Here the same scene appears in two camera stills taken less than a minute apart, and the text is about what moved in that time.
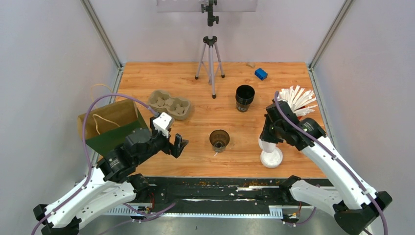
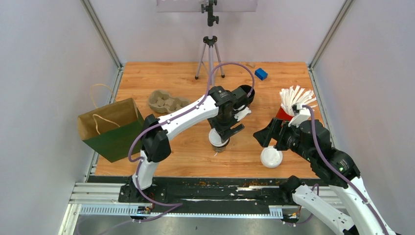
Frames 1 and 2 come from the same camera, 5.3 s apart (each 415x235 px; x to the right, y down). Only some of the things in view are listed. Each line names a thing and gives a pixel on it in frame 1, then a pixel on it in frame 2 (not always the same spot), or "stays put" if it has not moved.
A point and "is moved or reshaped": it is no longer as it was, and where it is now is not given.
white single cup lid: (269, 147) is moved or reshaped
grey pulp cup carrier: (160, 101) stays put
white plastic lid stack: (271, 160) stays put
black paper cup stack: (244, 94) stays put
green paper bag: (108, 127) stays put
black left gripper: (170, 148) -> (214, 123)
